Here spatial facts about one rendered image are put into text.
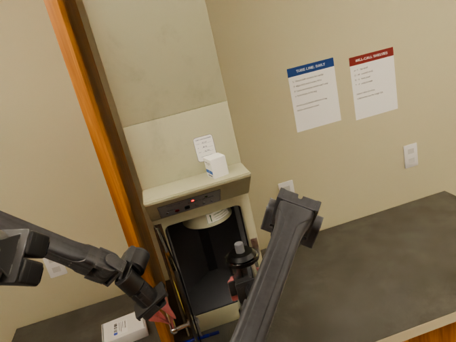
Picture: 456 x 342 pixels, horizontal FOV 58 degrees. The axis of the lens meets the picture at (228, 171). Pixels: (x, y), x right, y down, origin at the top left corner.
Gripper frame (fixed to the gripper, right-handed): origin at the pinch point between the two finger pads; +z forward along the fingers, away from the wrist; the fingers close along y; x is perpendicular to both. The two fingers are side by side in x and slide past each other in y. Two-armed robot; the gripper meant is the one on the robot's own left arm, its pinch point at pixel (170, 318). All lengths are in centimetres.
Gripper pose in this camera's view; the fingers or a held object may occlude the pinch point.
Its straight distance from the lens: 122.9
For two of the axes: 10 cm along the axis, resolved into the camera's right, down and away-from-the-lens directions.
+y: -7.5, 6.5, -0.8
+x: 3.2, 2.5, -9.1
